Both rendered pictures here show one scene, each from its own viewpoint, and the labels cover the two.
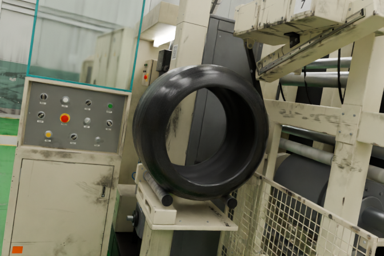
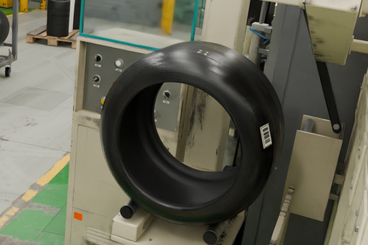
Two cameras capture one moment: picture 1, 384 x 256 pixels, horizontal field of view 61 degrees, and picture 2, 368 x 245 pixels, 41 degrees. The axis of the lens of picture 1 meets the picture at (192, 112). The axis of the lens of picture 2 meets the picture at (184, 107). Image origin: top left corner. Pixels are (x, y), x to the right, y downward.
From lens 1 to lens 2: 1.02 m
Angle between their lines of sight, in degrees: 39
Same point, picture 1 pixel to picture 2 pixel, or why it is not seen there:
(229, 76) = (196, 69)
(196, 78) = (150, 69)
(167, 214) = (126, 228)
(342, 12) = not seen: outside the picture
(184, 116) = (214, 103)
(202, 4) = not seen: outside the picture
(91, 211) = not seen: hidden behind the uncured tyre
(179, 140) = (207, 135)
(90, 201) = not seen: hidden behind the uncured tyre
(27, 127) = (84, 91)
